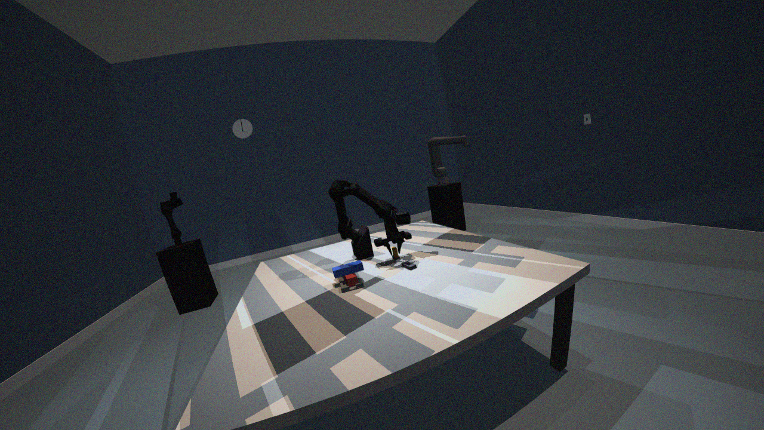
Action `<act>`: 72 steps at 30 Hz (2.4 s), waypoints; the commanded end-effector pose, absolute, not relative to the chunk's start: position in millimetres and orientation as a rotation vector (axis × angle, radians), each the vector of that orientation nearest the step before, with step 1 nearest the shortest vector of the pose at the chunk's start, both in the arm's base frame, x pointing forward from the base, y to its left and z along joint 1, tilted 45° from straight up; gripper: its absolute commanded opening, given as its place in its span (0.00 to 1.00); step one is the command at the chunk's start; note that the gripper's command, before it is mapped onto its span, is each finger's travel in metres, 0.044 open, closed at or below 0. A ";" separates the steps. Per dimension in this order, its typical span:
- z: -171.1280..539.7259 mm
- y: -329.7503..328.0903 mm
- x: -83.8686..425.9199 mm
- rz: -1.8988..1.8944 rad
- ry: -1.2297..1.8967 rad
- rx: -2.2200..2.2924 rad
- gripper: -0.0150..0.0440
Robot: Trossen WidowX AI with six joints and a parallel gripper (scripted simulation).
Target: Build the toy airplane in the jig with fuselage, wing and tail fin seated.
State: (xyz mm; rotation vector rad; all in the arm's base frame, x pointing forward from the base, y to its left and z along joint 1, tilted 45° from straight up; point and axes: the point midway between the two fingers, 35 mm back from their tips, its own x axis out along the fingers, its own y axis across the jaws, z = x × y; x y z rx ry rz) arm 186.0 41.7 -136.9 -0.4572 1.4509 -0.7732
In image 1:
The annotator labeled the blue rectangular block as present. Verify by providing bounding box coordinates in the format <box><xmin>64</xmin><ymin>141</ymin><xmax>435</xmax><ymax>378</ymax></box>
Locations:
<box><xmin>332</xmin><ymin>260</ymin><xmax>364</xmax><ymax>278</ymax></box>

